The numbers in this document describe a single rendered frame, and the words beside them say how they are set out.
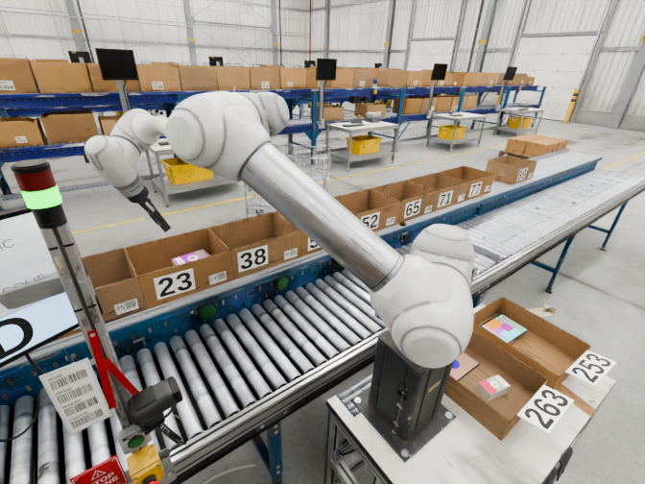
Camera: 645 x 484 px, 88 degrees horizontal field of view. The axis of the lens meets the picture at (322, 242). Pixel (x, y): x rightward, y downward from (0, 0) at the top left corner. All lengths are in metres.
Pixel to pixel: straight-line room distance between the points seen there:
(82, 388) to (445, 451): 1.04
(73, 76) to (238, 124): 5.20
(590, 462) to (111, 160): 2.62
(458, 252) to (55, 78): 5.52
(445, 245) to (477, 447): 0.74
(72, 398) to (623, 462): 2.53
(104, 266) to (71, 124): 3.98
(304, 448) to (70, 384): 1.40
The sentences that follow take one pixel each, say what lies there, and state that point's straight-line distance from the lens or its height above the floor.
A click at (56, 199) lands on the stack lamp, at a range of 0.75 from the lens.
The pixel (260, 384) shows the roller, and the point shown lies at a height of 0.75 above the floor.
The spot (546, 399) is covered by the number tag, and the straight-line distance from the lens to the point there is 1.44.
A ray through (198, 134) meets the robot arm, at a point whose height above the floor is 1.70.
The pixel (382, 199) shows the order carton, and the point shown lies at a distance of 2.35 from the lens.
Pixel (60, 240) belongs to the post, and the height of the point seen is 1.52.
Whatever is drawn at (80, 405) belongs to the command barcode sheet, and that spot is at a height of 1.12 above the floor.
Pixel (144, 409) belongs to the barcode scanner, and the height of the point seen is 1.08.
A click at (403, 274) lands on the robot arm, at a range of 0.68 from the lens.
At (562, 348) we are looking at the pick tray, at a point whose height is 0.77.
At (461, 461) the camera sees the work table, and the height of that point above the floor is 0.75.
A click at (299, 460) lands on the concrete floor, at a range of 2.07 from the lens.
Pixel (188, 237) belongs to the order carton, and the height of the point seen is 1.02.
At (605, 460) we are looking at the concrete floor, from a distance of 2.61.
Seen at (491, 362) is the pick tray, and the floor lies 0.76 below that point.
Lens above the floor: 1.82
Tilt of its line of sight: 28 degrees down
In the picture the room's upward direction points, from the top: 2 degrees clockwise
